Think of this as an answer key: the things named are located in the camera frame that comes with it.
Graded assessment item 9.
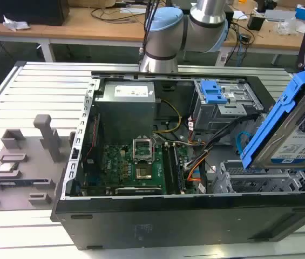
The hard disk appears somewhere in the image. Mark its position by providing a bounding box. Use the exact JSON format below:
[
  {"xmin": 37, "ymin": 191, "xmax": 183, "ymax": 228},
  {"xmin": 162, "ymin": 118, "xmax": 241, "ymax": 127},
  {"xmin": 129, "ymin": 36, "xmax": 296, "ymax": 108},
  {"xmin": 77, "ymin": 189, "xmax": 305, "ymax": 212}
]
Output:
[{"xmin": 240, "ymin": 66, "xmax": 305, "ymax": 171}]

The metal disk bay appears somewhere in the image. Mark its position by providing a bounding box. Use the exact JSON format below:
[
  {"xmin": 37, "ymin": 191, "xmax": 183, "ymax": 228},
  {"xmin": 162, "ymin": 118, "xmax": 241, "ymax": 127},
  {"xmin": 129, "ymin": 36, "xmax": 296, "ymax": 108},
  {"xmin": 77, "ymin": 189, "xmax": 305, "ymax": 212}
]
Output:
[{"xmin": 211, "ymin": 159, "xmax": 305, "ymax": 194}]

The black expansion slot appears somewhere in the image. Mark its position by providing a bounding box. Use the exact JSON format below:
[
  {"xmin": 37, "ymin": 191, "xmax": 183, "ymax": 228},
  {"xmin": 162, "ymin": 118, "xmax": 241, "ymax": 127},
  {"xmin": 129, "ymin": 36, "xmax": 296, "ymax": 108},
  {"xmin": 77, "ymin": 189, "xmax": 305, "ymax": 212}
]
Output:
[{"xmin": 114, "ymin": 186, "xmax": 164, "ymax": 196}]

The clear plastic packaging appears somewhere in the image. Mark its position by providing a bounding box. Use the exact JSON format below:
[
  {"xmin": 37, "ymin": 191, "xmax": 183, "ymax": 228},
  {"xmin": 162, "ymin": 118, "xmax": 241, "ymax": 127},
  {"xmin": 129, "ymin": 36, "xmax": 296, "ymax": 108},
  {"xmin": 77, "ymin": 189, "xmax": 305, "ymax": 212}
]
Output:
[{"xmin": 277, "ymin": 19, "xmax": 304, "ymax": 35}]

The small black power adapter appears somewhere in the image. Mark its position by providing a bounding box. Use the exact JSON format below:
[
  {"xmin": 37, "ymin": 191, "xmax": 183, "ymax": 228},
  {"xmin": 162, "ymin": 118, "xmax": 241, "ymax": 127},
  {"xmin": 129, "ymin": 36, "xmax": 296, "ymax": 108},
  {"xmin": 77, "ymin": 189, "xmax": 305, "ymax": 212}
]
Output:
[{"xmin": 247, "ymin": 14, "xmax": 265, "ymax": 31}]

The blue plastic cage latch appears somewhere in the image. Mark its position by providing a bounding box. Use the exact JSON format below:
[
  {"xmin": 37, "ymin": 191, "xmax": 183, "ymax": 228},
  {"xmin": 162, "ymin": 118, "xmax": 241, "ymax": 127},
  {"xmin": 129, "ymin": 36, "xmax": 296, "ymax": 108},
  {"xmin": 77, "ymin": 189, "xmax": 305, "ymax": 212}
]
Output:
[{"xmin": 200, "ymin": 79, "xmax": 228, "ymax": 105}]

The grey metal drive cage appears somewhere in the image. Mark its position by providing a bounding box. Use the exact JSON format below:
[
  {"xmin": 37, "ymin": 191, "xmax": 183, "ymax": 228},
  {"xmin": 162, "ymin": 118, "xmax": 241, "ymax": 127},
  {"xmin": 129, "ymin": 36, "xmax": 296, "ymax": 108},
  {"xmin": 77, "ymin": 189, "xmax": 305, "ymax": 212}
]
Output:
[{"xmin": 192, "ymin": 79, "xmax": 264, "ymax": 132}]

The metal socket cover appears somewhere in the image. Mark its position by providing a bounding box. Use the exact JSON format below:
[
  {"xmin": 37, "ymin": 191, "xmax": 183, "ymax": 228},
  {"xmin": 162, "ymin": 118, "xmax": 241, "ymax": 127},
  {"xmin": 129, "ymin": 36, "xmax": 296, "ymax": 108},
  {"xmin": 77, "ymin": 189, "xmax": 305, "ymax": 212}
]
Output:
[{"xmin": 132, "ymin": 138, "xmax": 153, "ymax": 163}]

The grey power supply unit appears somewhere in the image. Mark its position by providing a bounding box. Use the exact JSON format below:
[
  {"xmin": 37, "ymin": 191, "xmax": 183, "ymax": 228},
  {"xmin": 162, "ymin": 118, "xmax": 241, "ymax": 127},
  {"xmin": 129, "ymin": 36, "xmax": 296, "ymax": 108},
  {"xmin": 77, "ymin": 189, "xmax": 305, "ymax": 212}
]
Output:
[{"xmin": 94, "ymin": 81, "xmax": 161, "ymax": 135}]

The wooden desk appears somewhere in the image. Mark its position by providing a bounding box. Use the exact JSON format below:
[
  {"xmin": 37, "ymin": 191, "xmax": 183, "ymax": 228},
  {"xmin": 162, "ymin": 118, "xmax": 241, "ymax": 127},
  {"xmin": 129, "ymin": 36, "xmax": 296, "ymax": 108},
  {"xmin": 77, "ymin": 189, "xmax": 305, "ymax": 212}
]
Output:
[{"xmin": 0, "ymin": 4, "xmax": 305, "ymax": 50}]

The CPU socket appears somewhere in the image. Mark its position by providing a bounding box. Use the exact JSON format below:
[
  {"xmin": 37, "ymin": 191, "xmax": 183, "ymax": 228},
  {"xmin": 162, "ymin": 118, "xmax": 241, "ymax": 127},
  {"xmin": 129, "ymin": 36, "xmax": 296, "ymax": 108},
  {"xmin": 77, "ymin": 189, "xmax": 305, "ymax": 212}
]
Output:
[{"xmin": 134, "ymin": 165, "xmax": 155, "ymax": 182}]

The green motherboard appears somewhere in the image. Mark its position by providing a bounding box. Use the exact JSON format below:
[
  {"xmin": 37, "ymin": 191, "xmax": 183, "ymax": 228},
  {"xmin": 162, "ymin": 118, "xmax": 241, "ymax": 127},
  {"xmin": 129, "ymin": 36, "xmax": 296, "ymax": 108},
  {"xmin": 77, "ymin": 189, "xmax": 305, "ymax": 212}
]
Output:
[{"xmin": 83, "ymin": 140, "xmax": 204, "ymax": 195}]

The black PC case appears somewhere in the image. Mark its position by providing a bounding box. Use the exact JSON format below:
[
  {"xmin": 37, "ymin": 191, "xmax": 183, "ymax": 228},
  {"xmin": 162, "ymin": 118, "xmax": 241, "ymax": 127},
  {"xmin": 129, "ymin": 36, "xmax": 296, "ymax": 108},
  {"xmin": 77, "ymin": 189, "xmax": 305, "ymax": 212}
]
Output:
[{"xmin": 50, "ymin": 70, "xmax": 305, "ymax": 250}]

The large black box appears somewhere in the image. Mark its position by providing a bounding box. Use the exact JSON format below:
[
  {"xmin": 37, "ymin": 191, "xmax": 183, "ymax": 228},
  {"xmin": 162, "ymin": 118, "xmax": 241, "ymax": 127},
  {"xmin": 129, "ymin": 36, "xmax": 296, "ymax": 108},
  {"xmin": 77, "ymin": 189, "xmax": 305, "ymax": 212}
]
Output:
[{"xmin": 0, "ymin": 0, "xmax": 71, "ymax": 26}]

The crumpled white paper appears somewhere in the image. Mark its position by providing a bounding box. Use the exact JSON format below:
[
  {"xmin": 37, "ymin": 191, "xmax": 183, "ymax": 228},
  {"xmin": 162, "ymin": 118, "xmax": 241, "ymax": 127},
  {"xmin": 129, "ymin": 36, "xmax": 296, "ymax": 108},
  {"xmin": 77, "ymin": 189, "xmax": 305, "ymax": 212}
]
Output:
[{"xmin": 3, "ymin": 14, "xmax": 32, "ymax": 32}]

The grey parts rack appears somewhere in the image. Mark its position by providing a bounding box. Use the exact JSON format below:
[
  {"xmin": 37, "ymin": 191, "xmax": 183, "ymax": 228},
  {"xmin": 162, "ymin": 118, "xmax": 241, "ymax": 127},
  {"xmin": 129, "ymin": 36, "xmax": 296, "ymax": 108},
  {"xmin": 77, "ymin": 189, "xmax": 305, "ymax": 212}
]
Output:
[{"xmin": 0, "ymin": 114, "xmax": 77, "ymax": 212}]

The RAM stick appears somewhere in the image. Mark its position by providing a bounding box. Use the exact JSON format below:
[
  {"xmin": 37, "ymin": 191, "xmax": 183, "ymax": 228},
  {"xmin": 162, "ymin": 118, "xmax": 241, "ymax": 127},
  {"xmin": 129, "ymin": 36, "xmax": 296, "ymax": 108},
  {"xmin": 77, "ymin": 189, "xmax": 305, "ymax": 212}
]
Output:
[{"xmin": 0, "ymin": 179, "xmax": 53, "ymax": 187}]

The silver CPU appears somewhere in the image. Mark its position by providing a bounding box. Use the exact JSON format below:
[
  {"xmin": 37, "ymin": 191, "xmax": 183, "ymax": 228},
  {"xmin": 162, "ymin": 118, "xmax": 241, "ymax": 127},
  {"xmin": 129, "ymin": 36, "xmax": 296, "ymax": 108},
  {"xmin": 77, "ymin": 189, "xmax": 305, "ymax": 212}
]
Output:
[{"xmin": 0, "ymin": 162, "xmax": 17, "ymax": 174}]

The blue disk wire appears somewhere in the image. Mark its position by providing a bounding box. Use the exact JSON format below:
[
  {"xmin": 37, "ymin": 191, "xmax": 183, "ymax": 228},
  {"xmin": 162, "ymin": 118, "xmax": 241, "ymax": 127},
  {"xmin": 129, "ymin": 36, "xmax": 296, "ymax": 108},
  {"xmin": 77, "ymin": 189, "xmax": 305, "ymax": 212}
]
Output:
[{"xmin": 236, "ymin": 130, "xmax": 252, "ymax": 156}]

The black sleeved disk wire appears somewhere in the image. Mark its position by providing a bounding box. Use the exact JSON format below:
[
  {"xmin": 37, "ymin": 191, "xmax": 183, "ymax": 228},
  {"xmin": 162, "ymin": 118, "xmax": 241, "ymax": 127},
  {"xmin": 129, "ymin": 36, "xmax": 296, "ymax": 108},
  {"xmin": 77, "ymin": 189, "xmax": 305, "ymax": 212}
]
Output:
[{"xmin": 186, "ymin": 115, "xmax": 259, "ymax": 171}]

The yellow black power wire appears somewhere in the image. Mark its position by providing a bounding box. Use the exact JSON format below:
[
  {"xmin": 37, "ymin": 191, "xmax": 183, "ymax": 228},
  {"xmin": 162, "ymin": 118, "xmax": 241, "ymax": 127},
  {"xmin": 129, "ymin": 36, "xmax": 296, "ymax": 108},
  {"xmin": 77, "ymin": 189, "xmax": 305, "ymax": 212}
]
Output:
[{"xmin": 153, "ymin": 99, "xmax": 184, "ymax": 134}]

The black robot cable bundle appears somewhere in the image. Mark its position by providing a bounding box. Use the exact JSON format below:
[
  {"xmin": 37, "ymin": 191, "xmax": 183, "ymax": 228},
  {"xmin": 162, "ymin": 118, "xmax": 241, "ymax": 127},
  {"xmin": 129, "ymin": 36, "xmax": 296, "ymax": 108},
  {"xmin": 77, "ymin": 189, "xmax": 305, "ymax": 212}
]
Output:
[{"xmin": 139, "ymin": 0, "xmax": 160, "ymax": 56}]

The orange yellow wire bundle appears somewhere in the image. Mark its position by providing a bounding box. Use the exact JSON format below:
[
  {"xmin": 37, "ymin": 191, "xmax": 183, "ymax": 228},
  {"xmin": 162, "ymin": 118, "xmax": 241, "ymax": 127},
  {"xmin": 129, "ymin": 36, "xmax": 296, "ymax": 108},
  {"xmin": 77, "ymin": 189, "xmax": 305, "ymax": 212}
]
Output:
[{"xmin": 184, "ymin": 151, "xmax": 209, "ymax": 185}]

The black cable loop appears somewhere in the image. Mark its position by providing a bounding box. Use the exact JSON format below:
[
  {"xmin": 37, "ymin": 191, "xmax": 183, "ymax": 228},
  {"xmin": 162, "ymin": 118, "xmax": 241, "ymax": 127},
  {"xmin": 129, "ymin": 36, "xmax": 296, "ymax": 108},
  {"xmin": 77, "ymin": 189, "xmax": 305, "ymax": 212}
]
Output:
[{"xmin": 91, "ymin": 6, "xmax": 145, "ymax": 22}]

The thin red wire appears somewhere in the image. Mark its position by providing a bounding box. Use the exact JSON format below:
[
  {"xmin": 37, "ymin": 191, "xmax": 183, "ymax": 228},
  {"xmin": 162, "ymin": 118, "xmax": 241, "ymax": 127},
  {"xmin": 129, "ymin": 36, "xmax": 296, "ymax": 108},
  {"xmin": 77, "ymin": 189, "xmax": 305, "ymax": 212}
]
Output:
[{"xmin": 86, "ymin": 115, "xmax": 101, "ymax": 160}]

